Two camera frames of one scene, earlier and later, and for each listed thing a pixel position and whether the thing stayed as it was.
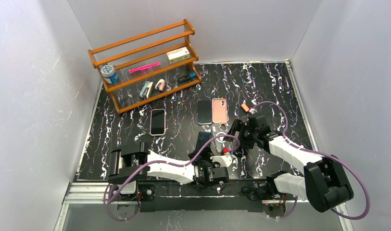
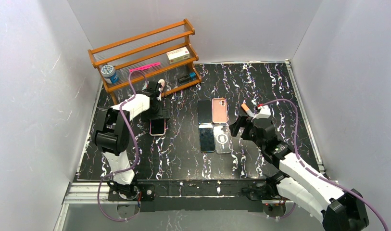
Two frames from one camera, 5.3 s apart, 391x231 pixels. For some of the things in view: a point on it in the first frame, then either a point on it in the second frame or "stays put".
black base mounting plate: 198,196 stays put
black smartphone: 205,113 stays put
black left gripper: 203,151 to 157,111
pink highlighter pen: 134,70 stays put
